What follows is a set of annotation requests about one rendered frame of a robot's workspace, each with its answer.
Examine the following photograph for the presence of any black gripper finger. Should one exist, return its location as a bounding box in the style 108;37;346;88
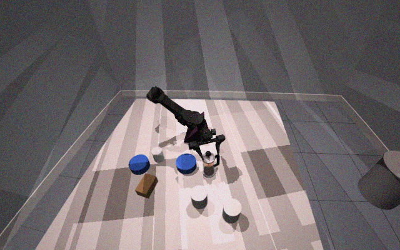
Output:
215;141;222;157
193;146;204;160

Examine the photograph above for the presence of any glass coffee press with plunger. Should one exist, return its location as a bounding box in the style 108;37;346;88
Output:
202;151;220;178

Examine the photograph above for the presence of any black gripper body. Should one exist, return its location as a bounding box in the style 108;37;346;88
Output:
188;127;226;150

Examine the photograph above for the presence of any brown block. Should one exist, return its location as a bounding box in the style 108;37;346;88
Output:
135;173;158;199

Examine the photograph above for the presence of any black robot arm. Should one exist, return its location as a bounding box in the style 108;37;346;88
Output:
146;86;216;140

